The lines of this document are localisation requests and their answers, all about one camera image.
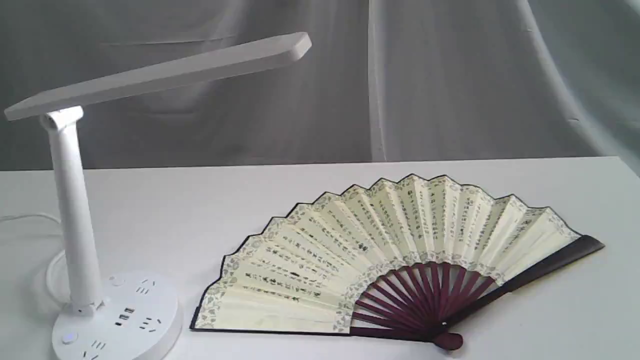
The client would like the cream folding paper fan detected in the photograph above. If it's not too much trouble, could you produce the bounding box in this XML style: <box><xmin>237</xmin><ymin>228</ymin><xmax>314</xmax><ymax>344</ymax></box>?
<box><xmin>189</xmin><ymin>173</ymin><xmax>604</xmax><ymax>351</ymax></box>

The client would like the thin grey cable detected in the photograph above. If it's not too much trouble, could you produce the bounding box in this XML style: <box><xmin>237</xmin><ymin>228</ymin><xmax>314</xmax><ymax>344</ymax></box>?
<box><xmin>0</xmin><ymin>214</ymin><xmax>68</xmax><ymax>306</ymax></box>

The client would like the grey backdrop curtain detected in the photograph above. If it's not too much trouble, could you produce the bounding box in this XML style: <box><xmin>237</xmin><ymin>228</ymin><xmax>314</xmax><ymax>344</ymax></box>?
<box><xmin>1</xmin><ymin>0</ymin><xmax>640</xmax><ymax>173</ymax></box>

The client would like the white desk lamp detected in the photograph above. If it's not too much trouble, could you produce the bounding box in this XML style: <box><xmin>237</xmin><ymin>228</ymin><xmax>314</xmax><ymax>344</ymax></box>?
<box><xmin>4</xmin><ymin>32</ymin><xmax>313</xmax><ymax>360</ymax></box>

